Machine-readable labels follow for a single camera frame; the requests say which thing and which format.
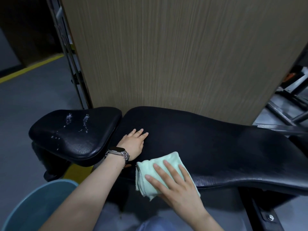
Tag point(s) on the person's left hand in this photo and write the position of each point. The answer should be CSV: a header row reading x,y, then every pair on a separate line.
x,y
131,145

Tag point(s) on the person's right hand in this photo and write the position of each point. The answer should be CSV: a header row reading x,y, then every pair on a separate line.
x,y
182,193

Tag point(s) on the person's right little finger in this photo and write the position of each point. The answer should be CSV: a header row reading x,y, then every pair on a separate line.
x,y
185,174

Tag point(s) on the person's right middle finger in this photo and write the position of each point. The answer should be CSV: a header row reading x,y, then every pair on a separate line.
x,y
164,175

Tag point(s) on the person's left fingers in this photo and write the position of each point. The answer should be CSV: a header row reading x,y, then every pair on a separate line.
x,y
139,135

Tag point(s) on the light green cloth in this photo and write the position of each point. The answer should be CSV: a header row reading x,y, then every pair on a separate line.
x,y
146,173

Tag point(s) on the person's left forearm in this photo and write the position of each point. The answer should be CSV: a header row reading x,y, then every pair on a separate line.
x,y
84,197

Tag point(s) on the person's right forearm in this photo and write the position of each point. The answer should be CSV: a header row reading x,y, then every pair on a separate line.
x,y
208,222

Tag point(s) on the long black bench back pad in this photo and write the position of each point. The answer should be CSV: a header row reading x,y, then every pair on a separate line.
x,y
216,151

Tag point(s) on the person's blue jeans leg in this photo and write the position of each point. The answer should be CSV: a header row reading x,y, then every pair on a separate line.
x,y
155,224

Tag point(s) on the black bench seat pad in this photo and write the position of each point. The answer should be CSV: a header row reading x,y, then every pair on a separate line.
x,y
77,139

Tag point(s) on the wood-grain panel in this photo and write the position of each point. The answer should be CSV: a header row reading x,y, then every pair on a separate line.
x,y
180,52

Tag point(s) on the silver bolt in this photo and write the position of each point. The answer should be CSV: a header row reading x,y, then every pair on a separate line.
x,y
270,217

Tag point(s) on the metal rack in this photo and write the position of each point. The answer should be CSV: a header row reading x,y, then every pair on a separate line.
x,y
69,58

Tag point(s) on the blue plastic bucket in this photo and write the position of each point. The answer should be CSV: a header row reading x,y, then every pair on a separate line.
x,y
28,209

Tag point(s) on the grey metal machine frame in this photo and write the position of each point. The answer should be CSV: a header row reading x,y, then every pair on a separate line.
x,y
281,110

